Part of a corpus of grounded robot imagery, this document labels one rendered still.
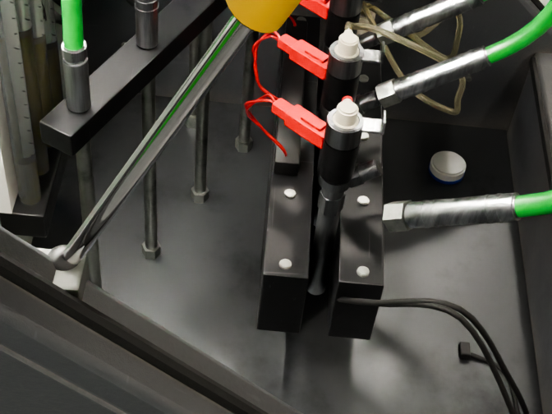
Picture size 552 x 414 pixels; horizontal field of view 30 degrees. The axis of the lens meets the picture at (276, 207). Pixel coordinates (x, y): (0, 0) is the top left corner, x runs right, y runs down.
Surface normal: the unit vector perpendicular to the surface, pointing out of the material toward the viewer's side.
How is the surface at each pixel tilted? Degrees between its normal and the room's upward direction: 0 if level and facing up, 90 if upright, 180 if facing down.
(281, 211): 0
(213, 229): 0
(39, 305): 43
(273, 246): 0
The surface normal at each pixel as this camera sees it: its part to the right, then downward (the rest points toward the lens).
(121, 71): 0.08, -0.66
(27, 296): 0.73, -0.42
